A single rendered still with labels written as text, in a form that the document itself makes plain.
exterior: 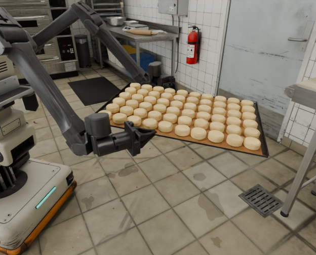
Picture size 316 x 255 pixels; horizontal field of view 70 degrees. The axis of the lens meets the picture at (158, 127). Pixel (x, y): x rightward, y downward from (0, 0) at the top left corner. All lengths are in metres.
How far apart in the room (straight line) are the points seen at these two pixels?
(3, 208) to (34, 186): 0.21
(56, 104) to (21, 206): 1.05
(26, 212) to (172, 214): 0.96
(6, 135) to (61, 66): 3.37
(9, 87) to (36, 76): 0.65
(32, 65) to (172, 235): 1.34
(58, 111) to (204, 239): 1.29
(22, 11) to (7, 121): 3.26
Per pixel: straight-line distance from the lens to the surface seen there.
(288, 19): 2.60
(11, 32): 0.81
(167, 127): 0.75
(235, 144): 0.75
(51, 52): 4.62
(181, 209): 1.81
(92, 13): 1.23
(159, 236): 1.68
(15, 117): 1.47
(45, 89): 0.74
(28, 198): 1.71
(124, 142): 0.69
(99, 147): 0.67
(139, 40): 3.33
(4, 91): 1.38
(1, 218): 1.67
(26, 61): 0.77
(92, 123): 0.66
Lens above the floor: 1.40
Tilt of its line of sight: 31 degrees down
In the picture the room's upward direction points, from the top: straight up
